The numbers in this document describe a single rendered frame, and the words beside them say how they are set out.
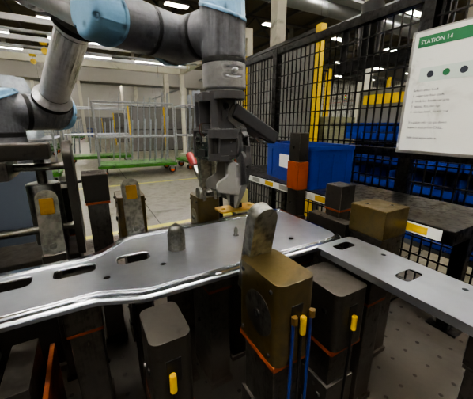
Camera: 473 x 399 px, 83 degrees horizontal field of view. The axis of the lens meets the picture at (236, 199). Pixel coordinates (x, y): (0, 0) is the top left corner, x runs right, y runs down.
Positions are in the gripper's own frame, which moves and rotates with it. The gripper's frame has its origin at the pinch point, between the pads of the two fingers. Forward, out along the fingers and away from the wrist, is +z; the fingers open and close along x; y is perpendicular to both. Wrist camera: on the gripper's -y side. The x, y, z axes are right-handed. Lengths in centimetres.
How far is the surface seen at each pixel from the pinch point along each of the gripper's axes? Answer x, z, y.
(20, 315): 8.2, 7.5, 34.9
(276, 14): -606, -288, -466
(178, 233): 1.4, 4.1, 12.7
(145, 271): 5.5, 7.4, 19.6
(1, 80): -649, -99, 140
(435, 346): 22, 38, -43
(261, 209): 18.0, -3.9, 6.4
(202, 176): -13.6, -2.7, 1.5
